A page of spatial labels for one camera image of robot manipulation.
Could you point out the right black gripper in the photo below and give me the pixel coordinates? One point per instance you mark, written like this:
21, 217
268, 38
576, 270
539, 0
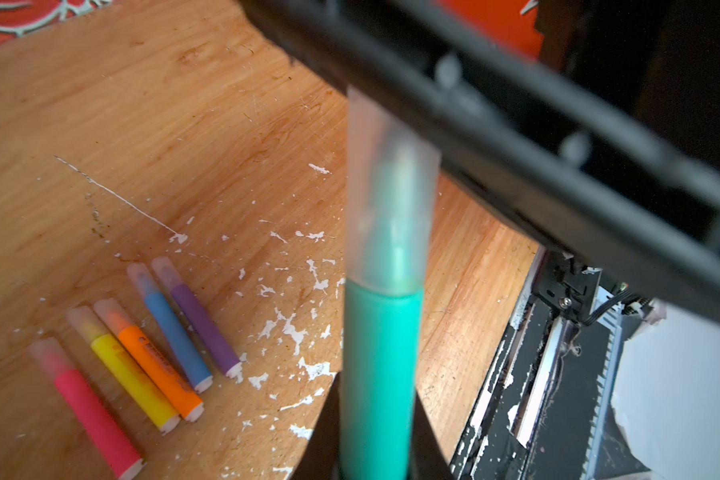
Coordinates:
604, 143

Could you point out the clear pen cap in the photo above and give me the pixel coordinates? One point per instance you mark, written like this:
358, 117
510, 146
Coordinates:
392, 180

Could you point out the green marker pen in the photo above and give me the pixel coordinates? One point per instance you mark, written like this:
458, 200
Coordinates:
380, 351

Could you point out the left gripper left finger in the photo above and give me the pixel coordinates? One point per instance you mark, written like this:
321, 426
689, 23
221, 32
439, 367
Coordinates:
320, 460

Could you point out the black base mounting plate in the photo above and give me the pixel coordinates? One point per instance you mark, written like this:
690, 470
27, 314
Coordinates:
543, 411

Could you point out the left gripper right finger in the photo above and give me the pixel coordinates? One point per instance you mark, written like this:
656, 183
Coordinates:
426, 460

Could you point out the yellow marker pen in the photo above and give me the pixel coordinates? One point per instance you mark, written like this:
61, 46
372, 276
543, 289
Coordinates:
124, 368

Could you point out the pink marker pen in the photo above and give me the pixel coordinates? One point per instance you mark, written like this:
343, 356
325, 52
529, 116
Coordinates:
109, 438

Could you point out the purple marker pen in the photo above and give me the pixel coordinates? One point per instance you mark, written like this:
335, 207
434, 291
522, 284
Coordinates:
222, 353

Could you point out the orange marker pen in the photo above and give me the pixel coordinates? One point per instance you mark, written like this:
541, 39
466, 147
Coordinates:
158, 368

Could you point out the blue marker pen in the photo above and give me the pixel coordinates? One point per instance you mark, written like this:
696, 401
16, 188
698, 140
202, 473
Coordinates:
188, 356

